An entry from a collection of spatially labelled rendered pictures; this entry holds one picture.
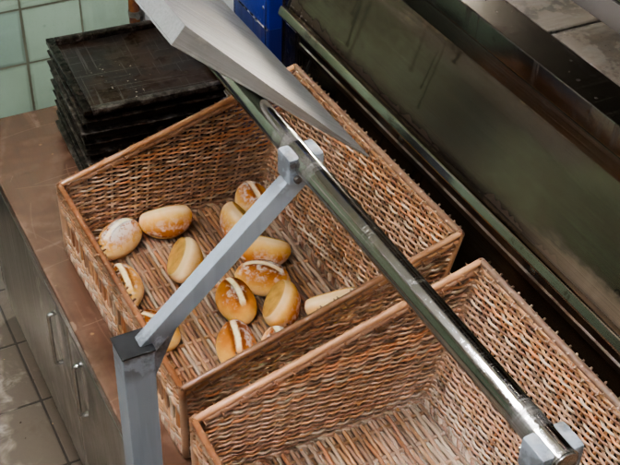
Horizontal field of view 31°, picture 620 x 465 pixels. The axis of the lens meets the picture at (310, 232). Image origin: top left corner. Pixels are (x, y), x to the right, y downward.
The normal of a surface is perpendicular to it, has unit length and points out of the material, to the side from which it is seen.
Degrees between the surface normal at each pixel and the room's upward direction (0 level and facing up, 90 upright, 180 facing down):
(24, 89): 90
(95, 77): 0
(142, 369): 90
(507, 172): 70
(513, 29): 0
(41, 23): 90
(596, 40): 0
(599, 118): 90
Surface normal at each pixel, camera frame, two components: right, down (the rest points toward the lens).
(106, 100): 0.03, -0.77
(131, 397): 0.46, 0.57
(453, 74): -0.82, -0.01
